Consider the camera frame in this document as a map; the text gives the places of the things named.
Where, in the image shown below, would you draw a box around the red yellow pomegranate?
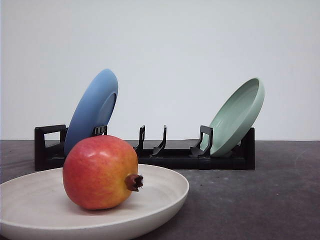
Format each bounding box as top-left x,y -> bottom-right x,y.
62,135 -> 144,210

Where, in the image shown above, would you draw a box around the white plate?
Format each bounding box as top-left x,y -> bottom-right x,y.
0,164 -> 190,240

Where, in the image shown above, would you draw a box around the blue plate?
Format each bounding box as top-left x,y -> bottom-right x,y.
64,69 -> 119,157

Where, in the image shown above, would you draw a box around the green plate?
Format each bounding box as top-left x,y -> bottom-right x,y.
201,78 -> 265,157

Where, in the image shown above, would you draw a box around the black dish rack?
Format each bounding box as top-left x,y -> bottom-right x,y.
35,124 -> 255,172

